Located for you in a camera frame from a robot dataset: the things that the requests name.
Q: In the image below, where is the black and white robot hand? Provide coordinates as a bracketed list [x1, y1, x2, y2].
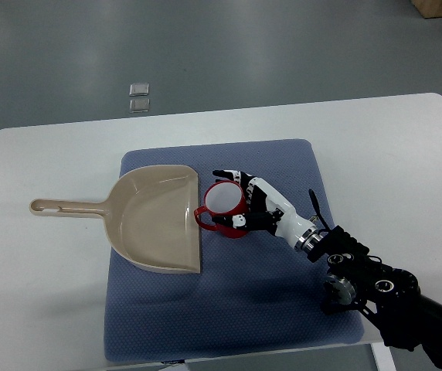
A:
[212, 170, 320, 250]

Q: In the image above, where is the red cup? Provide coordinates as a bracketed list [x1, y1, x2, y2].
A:
[194, 180, 248, 239]

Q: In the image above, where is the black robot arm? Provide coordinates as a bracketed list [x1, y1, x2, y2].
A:
[301, 224, 442, 369]

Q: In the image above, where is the beige plastic dustpan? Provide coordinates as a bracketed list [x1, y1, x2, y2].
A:
[29, 165, 202, 274]

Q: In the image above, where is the lower metal floor plate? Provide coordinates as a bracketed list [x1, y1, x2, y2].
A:
[129, 97, 150, 113]

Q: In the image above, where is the metal floor plate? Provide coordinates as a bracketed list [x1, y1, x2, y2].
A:
[129, 83, 150, 97]
[129, 97, 150, 113]

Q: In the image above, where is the upper metal floor plate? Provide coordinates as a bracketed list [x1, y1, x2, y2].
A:
[129, 83, 150, 97]

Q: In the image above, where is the white table leg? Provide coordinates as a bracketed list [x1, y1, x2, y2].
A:
[371, 342, 396, 371]

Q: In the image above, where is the wooden box corner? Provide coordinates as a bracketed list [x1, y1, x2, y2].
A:
[411, 0, 442, 19]

